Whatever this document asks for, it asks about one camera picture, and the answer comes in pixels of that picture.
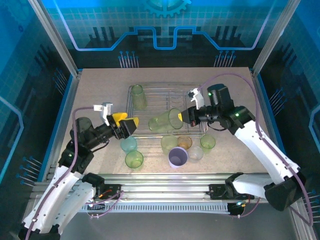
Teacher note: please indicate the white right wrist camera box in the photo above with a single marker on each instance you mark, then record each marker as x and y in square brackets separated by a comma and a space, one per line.
[198, 98]

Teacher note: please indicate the blue edged side frame rail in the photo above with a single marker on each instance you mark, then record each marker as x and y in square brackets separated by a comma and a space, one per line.
[62, 112]
[270, 112]

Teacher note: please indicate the small green plastic cup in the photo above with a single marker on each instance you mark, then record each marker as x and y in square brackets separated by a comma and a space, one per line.
[207, 143]

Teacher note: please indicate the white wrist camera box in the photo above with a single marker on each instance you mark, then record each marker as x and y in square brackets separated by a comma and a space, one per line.
[198, 98]
[105, 112]

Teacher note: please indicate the black controller box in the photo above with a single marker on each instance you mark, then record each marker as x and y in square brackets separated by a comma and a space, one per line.
[235, 209]

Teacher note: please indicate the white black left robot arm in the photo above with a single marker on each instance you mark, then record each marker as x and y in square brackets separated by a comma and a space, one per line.
[65, 190]

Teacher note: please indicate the purple plastic cup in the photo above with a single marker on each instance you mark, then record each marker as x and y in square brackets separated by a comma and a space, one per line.
[177, 157]

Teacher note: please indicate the teal plastic cup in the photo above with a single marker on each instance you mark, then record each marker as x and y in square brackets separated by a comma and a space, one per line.
[129, 145]

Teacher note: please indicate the aluminium frame cross rail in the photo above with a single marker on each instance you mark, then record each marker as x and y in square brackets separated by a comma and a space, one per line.
[162, 187]

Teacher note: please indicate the pale green plastic cup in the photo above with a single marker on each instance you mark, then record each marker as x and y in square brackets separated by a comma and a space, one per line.
[169, 143]

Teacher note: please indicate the aluminium frame post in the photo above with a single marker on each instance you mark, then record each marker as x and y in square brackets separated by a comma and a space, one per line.
[54, 37]
[269, 37]

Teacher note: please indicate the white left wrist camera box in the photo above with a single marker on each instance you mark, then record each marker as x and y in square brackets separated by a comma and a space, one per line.
[105, 112]

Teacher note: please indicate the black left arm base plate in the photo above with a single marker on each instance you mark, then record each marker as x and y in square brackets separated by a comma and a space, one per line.
[112, 192]

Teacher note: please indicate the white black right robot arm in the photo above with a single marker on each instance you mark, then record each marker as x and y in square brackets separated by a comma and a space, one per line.
[265, 150]

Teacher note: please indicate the small controller board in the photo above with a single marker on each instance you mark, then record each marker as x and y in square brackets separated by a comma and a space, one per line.
[96, 205]

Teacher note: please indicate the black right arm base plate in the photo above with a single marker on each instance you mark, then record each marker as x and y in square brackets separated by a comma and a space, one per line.
[216, 192]

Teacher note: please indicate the orange plastic cup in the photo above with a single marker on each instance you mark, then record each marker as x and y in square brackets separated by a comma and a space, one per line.
[185, 142]

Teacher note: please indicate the clear dimpled plastic cup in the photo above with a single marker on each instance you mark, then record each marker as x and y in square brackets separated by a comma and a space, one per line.
[195, 153]

